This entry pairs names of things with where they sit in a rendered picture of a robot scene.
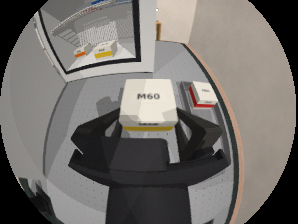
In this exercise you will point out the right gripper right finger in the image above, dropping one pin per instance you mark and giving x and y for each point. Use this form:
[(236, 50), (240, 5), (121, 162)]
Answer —
[(204, 134)]

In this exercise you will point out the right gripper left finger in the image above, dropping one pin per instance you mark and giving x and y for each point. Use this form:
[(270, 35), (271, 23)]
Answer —
[(98, 126)]

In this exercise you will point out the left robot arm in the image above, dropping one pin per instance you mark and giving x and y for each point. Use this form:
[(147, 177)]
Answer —
[(40, 203)]

